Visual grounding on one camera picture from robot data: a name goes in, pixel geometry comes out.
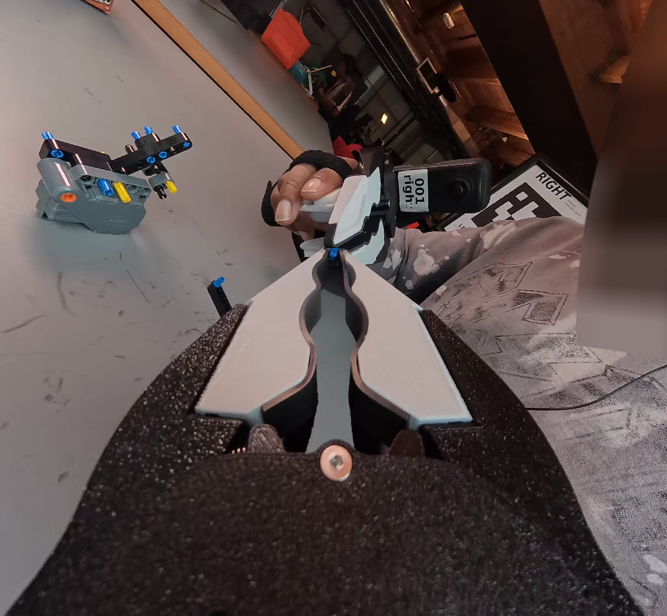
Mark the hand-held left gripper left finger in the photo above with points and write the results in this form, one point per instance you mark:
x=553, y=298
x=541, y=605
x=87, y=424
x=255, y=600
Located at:
x=260, y=355

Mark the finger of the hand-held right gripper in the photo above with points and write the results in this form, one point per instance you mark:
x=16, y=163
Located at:
x=354, y=204
x=376, y=246

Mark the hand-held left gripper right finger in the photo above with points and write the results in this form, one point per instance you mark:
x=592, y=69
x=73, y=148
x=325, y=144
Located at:
x=406, y=360

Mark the black bent toy beam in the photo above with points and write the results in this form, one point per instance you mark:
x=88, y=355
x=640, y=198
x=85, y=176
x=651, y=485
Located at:
x=220, y=300

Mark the person's right forearm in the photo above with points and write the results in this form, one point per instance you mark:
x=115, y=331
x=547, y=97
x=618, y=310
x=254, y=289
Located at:
x=469, y=253

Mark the grey desk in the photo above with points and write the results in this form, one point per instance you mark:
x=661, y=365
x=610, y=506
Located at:
x=130, y=313

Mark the person's right hand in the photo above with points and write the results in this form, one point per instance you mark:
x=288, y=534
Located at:
x=302, y=183

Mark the grey table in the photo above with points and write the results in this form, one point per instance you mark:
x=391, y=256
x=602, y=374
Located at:
x=250, y=68

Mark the orange crate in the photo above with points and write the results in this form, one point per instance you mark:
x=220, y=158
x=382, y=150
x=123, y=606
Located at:
x=285, y=37

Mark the grey toy motor assembly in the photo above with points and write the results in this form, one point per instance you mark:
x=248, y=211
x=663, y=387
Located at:
x=94, y=193

